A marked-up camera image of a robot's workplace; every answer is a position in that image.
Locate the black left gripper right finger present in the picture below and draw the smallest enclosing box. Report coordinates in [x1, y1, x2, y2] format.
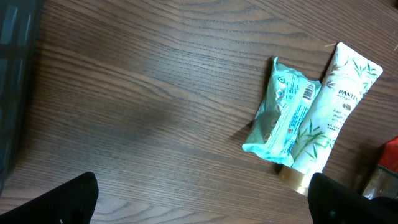
[307, 173, 397, 224]

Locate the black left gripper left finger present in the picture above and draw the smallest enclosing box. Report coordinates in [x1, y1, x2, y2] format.
[1, 172, 99, 224]

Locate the orange spaghetti packet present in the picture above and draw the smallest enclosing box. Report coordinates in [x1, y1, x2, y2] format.
[363, 137, 397, 200]

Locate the teal wet wipes pack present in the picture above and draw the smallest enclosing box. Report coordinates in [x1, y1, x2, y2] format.
[242, 58, 321, 166]

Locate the white hair product tube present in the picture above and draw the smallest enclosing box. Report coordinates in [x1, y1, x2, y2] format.
[279, 42, 383, 195]

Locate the grey plastic shopping basket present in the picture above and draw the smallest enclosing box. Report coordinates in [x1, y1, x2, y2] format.
[1, 0, 44, 189]

